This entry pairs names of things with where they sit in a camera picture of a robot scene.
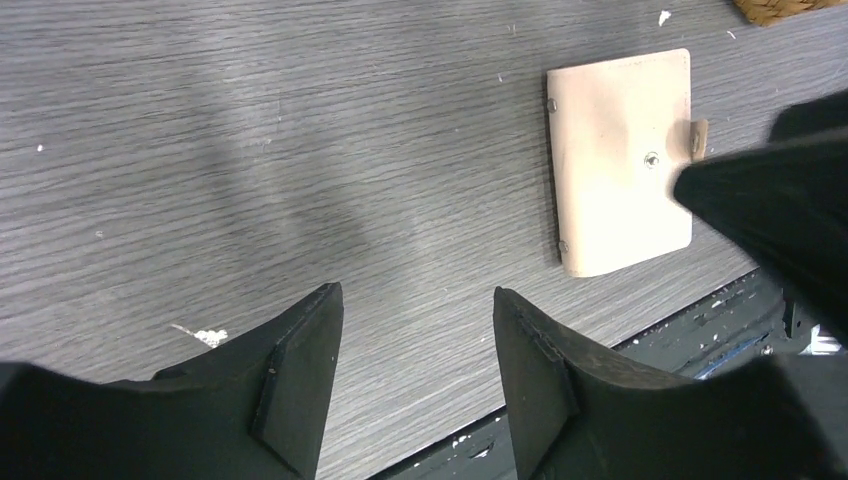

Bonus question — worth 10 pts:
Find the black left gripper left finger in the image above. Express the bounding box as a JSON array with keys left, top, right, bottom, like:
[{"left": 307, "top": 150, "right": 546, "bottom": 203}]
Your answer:
[{"left": 1, "top": 283, "right": 344, "bottom": 479}]

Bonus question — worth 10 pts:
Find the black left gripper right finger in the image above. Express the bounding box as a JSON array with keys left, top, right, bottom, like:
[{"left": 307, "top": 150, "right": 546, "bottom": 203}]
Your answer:
[{"left": 493, "top": 288, "right": 847, "bottom": 479}]

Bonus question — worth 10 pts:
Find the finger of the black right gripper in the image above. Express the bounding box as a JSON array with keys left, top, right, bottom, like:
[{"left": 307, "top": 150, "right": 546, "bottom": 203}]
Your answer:
[{"left": 672, "top": 91, "right": 847, "bottom": 344}]

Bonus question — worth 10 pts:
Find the beige leather card holder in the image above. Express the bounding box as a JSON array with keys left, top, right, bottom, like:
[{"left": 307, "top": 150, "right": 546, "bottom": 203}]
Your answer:
[{"left": 547, "top": 48, "right": 708, "bottom": 278}]

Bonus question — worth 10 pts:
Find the woven wicker divided tray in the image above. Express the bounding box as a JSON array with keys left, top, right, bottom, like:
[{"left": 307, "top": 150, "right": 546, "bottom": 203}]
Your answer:
[{"left": 732, "top": 0, "right": 847, "bottom": 27}]

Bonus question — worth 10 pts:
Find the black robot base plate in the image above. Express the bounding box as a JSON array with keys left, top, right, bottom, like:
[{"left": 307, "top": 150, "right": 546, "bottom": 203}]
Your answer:
[{"left": 370, "top": 268, "right": 848, "bottom": 480}]

